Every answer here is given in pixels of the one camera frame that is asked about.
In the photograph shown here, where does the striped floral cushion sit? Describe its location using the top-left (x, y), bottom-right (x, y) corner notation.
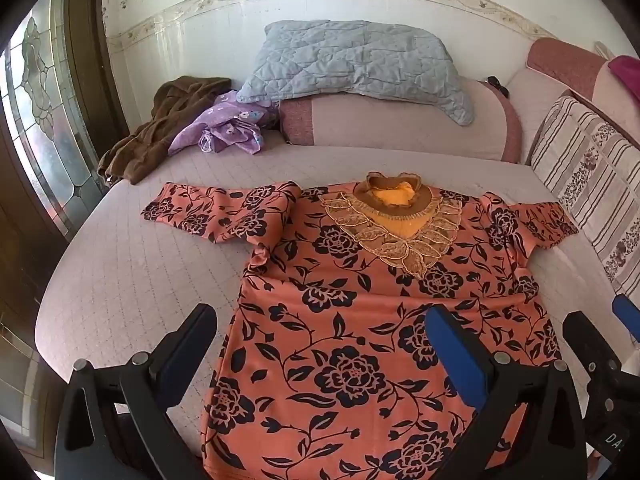
top-left (529, 95), bottom-right (640, 286)

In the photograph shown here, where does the purple printed cloth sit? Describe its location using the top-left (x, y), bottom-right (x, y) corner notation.
top-left (167, 90), bottom-right (278, 157)

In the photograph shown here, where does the orange black floral shirt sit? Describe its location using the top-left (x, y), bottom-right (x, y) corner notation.
top-left (141, 171), bottom-right (580, 480)

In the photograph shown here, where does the pink bolster cushion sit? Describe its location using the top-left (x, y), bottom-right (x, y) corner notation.
top-left (277, 76), bottom-right (523, 163)

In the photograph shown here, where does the leaded glass door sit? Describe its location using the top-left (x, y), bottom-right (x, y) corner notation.
top-left (0, 0), bottom-right (108, 241)

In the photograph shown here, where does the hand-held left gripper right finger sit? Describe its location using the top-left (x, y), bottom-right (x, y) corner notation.
top-left (425, 305), bottom-right (588, 480)

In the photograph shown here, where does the magenta cloth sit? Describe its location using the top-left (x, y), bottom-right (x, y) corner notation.
top-left (607, 55), bottom-right (640, 103)

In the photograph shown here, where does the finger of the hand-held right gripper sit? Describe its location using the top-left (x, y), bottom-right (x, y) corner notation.
top-left (612, 294), bottom-right (640, 345)
top-left (562, 311), bottom-right (624, 377)

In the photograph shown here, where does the pink quilted sofa bed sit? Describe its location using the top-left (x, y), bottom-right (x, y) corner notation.
top-left (35, 145), bottom-right (640, 480)

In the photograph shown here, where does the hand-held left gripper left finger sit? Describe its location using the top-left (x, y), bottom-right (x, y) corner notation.
top-left (54, 303), bottom-right (219, 480)

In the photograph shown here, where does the grey quilted pillow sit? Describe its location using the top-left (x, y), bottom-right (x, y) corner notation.
top-left (236, 20), bottom-right (475, 127)

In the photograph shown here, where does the brown cloth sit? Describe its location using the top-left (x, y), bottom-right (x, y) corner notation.
top-left (97, 76), bottom-right (232, 187)

